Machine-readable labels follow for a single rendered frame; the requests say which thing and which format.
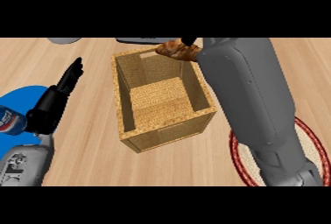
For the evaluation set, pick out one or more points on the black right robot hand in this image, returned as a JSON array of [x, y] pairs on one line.
[[188, 41]]

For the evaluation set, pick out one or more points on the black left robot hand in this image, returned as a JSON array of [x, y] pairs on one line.
[[50, 103]]

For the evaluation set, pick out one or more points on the brown croissant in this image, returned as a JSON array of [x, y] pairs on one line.
[[177, 50]]

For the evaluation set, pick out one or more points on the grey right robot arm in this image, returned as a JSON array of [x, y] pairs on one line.
[[250, 102]]

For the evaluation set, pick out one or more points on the rectangular wicker basket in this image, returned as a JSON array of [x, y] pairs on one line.
[[160, 99]]

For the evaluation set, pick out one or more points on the round beige red-rimmed placemat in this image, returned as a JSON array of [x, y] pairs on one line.
[[312, 145]]

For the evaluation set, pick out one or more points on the blue round plate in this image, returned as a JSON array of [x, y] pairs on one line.
[[16, 116]]

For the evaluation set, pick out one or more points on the dark grey flat object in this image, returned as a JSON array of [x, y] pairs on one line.
[[142, 40]]

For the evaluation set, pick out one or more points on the blue soda can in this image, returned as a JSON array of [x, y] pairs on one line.
[[9, 120]]

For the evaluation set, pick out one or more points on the grey rounded object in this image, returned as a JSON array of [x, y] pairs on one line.
[[64, 40]]

